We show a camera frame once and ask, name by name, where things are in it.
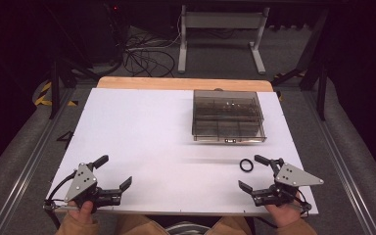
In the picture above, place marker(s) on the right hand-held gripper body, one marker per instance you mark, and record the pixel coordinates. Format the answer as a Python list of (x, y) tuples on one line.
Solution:
[(293, 178)]

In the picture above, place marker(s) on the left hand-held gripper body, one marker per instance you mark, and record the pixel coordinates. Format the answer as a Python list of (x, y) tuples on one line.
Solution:
[(81, 182)]

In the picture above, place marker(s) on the person's left hand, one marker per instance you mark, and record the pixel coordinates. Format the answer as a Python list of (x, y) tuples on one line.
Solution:
[(84, 212)]

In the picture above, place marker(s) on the person's right hand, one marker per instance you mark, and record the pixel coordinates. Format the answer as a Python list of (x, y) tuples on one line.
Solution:
[(285, 214)]

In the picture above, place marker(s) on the person's tan trouser legs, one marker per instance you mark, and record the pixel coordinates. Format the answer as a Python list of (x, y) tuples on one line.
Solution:
[(137, 226)]

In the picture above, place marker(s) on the smoky transparent drawer box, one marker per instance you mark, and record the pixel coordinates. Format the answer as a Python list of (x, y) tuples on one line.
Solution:
[(226, 117)]

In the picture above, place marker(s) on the yellow black hazard tape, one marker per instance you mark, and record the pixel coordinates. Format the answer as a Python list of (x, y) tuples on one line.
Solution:
[(40, 99)]

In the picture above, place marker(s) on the black metal stand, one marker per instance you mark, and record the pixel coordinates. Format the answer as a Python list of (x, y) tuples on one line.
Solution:
[(55, 88), (321, 91)]

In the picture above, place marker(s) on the black device with red light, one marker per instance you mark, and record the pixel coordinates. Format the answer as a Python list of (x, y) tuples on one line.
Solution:
[(115, 29)]

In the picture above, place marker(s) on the black triangular bracket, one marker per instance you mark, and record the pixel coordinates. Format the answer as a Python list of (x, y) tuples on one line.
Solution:
[(66, 137)]

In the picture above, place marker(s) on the aluminium floor rail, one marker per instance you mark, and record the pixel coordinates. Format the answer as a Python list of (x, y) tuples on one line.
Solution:
[(336, 156), (26, 169)]

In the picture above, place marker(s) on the white metal desk frame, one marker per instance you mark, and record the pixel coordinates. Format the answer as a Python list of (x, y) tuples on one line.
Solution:
[(222, 20)]

